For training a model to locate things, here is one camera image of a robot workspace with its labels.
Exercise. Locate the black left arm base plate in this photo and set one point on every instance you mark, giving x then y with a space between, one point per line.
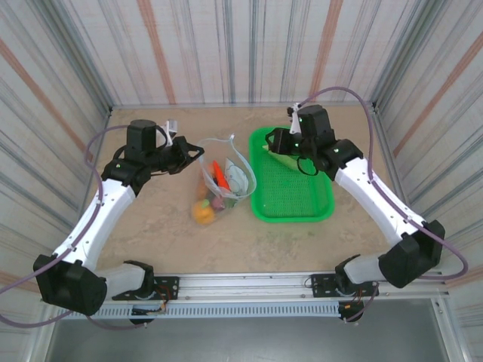
170 283

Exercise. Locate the clear zip-top bag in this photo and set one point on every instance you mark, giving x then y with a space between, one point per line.
237 181

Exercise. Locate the aluminium mounting rail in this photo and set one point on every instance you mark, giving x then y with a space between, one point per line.
245 284

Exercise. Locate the light green toy cucumber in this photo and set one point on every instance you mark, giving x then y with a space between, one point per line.
285 161

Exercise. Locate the orange toy fruit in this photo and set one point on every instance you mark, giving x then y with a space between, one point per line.
203 216

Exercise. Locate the aluminium side rail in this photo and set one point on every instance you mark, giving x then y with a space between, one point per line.
380 128

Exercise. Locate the green plastic basket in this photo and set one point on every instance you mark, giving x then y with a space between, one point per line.
294 196

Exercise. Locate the black round mount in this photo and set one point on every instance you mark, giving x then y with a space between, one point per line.
141 321
351 312

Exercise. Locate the purple toy onion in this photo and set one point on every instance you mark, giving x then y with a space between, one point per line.
217 204

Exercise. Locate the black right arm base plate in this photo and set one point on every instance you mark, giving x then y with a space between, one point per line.
320 283

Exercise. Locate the red toy chili pepper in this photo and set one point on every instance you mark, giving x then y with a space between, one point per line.
219 175

